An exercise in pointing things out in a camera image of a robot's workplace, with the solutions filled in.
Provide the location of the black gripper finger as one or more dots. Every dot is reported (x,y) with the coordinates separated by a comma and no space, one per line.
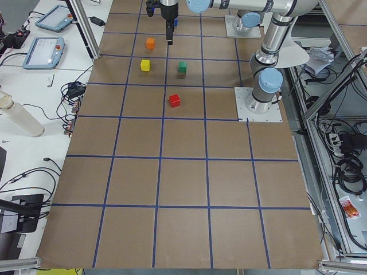
(169,31)

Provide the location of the metal hex key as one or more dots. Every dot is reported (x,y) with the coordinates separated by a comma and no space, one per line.
(51,80)

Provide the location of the far teach pendant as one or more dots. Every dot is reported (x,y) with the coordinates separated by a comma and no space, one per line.
(56,20)

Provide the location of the teach pendant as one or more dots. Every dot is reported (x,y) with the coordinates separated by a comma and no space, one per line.
(56,20)
(44,53)

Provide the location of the black power adapter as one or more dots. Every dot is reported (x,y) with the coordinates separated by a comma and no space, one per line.
(97,21)

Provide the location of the red wooden block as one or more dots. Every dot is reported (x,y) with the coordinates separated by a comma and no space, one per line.
(174,100)

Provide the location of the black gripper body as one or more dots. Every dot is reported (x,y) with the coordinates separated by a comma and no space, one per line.
(168,12)

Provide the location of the orange wooden block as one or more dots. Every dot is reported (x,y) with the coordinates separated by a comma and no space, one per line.
(150,43)

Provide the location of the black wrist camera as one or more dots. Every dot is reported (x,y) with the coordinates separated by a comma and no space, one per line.
(151,5)

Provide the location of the aluminium frame post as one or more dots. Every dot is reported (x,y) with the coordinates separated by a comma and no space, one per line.
(80,18)

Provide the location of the yellow wooden block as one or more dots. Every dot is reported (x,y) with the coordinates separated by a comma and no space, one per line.
(145,65)

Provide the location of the brown paper table mat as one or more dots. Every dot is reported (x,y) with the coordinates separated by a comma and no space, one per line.
(145,185)

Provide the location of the near teach pendant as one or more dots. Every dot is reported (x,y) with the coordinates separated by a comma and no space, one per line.
(44,53)

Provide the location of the white cardboard tube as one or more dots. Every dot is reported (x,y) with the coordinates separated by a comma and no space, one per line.
(20,116)

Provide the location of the black camera stand base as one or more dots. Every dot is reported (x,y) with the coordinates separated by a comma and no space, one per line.
(21,214)

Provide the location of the red snack packet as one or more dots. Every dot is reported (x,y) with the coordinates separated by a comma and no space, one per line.
(349,208)

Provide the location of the green wooden block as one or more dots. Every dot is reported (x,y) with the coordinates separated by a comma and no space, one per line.
(182,67)

